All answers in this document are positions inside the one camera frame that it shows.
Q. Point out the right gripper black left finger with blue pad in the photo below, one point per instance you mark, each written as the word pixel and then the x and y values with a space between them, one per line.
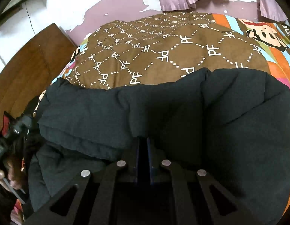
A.
pixel 106 197

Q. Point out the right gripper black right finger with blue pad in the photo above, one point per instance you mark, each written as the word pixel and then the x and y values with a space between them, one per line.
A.
pixel 194 196

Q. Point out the black puffer jacket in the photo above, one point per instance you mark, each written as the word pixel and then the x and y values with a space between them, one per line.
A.
pixel 233 123

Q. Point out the person's left hand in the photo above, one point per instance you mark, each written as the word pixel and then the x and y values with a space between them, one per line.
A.
pixel 15 176

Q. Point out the brown wooden headboard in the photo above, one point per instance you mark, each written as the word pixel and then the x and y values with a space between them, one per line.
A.
pixel 32 69

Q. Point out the colourful cartoon bed blanket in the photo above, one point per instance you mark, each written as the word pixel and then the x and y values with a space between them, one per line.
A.
pixel 167 47

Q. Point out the pink satin right curtain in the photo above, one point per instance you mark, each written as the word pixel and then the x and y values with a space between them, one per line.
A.
pixel 270 9

